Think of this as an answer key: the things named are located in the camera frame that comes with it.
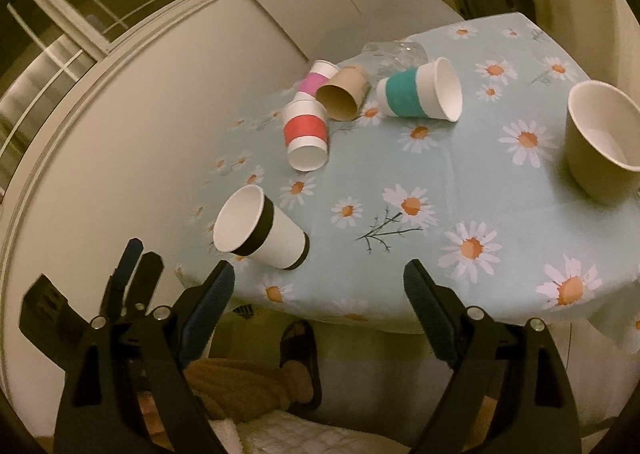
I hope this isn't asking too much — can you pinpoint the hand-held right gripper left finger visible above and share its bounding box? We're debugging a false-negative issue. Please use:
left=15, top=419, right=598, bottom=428
left=54, top=260, right=236, bottom=454

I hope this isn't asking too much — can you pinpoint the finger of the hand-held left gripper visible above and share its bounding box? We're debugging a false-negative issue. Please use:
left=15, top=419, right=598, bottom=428
left=122, top=251, right=165, bottom=323
left=99, top=238, right=146, bottom=320

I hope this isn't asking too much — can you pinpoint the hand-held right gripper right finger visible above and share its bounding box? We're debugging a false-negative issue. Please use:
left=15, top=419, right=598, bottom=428
left=403, top=259, right=583, bottom=454

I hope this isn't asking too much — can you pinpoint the black banded white paper cup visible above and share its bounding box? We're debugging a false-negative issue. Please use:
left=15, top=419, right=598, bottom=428
left=212, top=184, right=311, bottom=271

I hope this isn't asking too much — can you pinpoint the red banded white paper cup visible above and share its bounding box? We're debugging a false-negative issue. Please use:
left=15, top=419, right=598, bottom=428
left=282, top=93, right=329, bottom=172

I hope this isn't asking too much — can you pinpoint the teal banded white paper cup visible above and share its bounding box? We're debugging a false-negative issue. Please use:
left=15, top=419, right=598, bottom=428
left=376, top=57, right=463, bottom=123

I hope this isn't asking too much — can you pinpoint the olive paper cup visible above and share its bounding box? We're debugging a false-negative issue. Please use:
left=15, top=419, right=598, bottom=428
left=565, top=80, right=640, bottom=207

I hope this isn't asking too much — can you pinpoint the brown kraft paper cup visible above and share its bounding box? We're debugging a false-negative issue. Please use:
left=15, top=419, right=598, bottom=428
left=315, top=65, right=372, bottom=122

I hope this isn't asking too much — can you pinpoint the pink banded white paper cup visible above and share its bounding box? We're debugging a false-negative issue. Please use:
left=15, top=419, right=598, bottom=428
left=296, top=59, right=340, bottom=97

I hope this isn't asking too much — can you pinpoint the clear plastic cup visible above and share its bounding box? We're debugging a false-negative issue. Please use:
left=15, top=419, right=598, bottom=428
left=361, top=38, right=430, bottom=77

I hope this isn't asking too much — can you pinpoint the fuzzy brown trouser leg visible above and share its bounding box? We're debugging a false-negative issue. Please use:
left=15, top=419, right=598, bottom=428
left=182, top=356, right=301, bottom=422

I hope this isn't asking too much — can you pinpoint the black slipper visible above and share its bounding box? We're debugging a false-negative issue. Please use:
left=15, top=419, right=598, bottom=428
left=278, top=319, right=324, bottom=410

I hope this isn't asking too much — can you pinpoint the daisy print blue tablecloth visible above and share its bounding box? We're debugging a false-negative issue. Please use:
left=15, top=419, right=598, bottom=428
left=175, top=14, right=640, bottom=355

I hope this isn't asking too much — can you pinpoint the white quilted cloth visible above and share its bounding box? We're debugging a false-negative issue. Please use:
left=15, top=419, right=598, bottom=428
left=210, top=406, right=418, bottom=454

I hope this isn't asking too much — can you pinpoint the window with white frame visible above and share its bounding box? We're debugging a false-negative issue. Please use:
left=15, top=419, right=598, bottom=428
left=0, top=0, right=241, bottom=190

